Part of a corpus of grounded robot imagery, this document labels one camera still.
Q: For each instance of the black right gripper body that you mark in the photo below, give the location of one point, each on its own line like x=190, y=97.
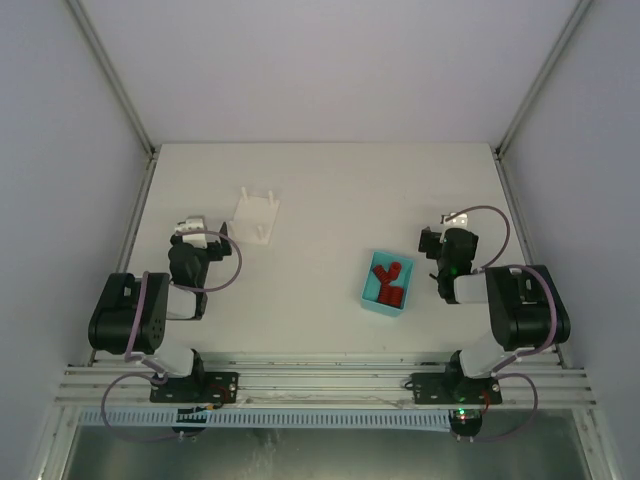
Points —
x=430, y=243

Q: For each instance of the white peg base plate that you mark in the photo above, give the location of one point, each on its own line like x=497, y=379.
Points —
x=254, y=218

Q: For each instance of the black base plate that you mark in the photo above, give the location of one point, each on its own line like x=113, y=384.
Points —
x=450, y=389
x=211, y=387

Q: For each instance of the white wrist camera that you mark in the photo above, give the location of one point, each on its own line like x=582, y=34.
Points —
x=192, y=231
x=455, y=220

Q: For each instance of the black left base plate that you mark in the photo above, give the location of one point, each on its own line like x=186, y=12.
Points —
x=211, y=387

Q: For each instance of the light blue cable duct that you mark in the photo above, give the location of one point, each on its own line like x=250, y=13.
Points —
x=413, y=420

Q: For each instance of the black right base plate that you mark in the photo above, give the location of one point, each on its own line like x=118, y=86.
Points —
x=450, y=389

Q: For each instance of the teal plastic bin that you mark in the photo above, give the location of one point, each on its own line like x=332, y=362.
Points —
x=368, y=299

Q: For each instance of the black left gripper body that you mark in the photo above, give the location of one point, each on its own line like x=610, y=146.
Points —
x=216, y=248

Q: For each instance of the right aluminium frame post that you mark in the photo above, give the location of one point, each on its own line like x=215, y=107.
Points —
x=570, y=27

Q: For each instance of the aluminium mounting rail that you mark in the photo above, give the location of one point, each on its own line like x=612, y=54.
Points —
x=357, y=380

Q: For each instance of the left aluminium frame post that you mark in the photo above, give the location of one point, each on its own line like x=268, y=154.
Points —
x=99, y=52

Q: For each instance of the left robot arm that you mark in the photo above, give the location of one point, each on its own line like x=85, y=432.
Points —
x=131, y=314

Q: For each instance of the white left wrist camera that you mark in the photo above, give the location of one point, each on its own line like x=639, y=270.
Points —
x=192, y=231

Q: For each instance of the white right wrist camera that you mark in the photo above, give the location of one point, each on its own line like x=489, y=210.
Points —
x=455, y=220

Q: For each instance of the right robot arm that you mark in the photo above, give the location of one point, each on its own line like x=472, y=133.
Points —
x=526, y=313

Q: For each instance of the aluminium frame post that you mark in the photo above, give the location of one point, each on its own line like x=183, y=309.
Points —
x=99, y=52
x=570, y=27

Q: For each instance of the red small spring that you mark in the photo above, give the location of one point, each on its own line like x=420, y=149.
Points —
x=382, y=274

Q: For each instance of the red large spring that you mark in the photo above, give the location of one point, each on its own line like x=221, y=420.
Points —
x=385, y=294
x=394, y=271
x=396, y=295

